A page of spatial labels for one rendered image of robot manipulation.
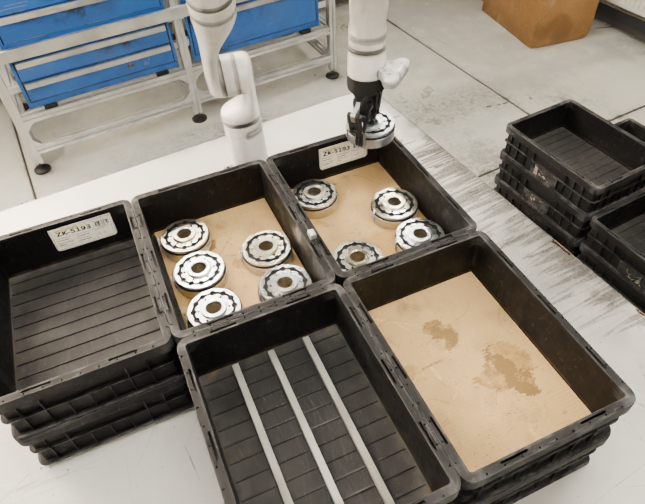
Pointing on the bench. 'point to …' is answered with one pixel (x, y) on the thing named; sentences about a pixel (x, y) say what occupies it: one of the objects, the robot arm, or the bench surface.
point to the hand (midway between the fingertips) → (364, 133)
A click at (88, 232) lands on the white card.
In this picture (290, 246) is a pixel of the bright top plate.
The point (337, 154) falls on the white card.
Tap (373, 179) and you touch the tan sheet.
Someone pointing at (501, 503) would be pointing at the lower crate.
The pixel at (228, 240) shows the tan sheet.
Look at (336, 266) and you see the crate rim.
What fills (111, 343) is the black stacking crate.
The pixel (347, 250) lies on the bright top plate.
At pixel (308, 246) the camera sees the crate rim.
